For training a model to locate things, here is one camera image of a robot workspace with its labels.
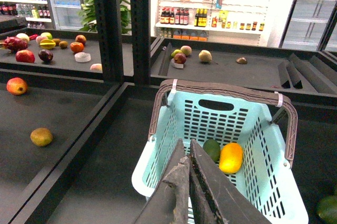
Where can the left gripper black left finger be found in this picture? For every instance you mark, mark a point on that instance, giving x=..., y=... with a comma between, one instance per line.
x=169, y=202

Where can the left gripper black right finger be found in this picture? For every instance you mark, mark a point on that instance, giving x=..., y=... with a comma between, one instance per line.
x=213, y=196

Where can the yellow mango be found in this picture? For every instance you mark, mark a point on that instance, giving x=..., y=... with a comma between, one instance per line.
x=231, y=158

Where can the green avocado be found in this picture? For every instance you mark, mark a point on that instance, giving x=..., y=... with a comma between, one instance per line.
x=212, y=148
x=326, y=209

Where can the light blue plastic basket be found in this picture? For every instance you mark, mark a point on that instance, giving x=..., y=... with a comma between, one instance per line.
x=240, y=138

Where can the green avocado in tray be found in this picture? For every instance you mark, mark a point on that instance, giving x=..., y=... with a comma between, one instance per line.
x=326, y=209

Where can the red mango fruit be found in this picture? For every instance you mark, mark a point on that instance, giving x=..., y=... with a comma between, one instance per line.
x=25, y=56

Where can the white zip tie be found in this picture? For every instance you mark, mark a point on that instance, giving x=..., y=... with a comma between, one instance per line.
x=173, y=87

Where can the black fruit display shelf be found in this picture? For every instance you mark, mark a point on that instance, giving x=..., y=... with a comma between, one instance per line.
x=98, y=130

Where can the yellow pear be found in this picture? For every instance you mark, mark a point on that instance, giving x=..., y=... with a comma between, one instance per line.
x=205, y=56

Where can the brown kiwi fruit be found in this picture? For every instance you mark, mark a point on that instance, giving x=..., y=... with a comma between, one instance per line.
x=41, y=137

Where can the orange tangerine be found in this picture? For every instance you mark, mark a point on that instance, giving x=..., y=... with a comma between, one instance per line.
x=76, y=47

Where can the red apple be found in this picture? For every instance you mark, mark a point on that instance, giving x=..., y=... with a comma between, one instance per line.
x=17, y=86

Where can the dark purple plum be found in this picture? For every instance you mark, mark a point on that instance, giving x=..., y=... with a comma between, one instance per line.
x=46, y=55

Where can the white product shelf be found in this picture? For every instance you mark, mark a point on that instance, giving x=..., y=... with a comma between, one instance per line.
x=246, y=22

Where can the yellow star fruit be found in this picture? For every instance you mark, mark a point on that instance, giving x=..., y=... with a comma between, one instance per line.
x=47, y=44

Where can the green potted plant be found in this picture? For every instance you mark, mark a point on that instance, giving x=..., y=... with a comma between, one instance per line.
x=94, y=13

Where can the pink dragon fruit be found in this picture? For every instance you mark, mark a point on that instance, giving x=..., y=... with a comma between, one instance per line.
x=14, y=44

